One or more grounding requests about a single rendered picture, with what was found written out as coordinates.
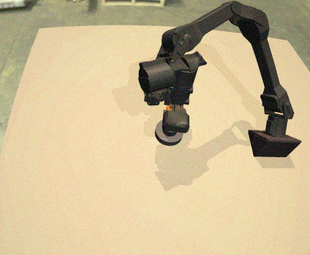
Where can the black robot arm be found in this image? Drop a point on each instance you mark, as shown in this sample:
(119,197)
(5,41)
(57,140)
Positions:
(173,66)

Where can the grey round pedestal with dark shaft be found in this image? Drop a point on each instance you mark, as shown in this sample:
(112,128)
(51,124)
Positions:
(167,138)

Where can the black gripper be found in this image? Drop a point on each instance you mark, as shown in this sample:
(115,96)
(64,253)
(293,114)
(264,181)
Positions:
(177,119)

